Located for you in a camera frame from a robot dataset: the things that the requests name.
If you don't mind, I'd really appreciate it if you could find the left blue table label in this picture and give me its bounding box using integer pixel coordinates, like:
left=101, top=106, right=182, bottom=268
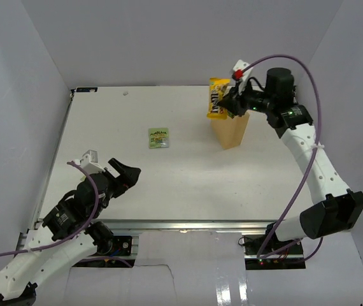
left=75, top=87, right=98, bottom=92

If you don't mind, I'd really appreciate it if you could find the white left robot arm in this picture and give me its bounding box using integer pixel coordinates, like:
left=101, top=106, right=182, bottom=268
left=0, top=154, right=141, bottom=305

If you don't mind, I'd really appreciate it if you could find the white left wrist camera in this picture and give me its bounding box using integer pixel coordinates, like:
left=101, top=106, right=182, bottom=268
left=74, top=150, right=104, bottom=175

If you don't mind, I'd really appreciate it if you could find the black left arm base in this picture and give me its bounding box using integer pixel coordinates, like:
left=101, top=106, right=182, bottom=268
left=84, top=221, right=132, bottom=256

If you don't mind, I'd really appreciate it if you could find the brown paper bag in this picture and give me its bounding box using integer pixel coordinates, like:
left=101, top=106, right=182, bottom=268
left=210, top=112, right=250, bottom=150

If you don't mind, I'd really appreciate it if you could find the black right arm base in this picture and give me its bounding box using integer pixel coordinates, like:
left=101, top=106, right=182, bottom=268
left=238, top=235, right=306, bottom=271

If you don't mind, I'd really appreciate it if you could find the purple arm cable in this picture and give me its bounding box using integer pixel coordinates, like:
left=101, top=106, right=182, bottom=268
left=0, top=161, right=136, bottom=296
left=238, top=54, right=324, bottom=263

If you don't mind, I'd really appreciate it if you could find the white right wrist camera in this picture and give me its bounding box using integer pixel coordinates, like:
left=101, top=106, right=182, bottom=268
left=231, top=59, right=253, bottom=94

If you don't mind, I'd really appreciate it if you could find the yellow m&m's candy bag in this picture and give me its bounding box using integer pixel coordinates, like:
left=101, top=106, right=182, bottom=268
left=206, top=78, right=230, bottom=120

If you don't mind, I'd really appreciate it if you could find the green snack packet centre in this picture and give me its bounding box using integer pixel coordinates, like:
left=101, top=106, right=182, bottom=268
left=148, top=127, right=169, bottom=149

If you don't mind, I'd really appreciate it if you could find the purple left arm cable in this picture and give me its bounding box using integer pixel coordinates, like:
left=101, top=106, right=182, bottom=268
left=0, top=161, right=136, bottom=296

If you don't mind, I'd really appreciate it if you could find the aluminium front rail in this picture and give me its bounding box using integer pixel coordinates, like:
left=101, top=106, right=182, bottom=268
left=100, top=219, right=274, bottom=231

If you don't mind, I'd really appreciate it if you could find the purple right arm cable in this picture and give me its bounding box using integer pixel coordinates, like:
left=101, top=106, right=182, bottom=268
left=238, top=54, right=324, bottom=263

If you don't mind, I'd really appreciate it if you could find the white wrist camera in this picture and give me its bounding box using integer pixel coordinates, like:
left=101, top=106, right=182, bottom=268
left=231, top=59, right=253, bottom=94
left=74, top=150, right=104, bottom=175

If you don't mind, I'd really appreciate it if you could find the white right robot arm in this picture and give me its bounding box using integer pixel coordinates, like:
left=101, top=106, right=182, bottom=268
left=219, top=67, right=363, bottom=254

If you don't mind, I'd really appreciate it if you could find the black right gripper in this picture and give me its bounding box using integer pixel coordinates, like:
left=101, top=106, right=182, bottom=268
left=218, top=78, right=274, bottom=118

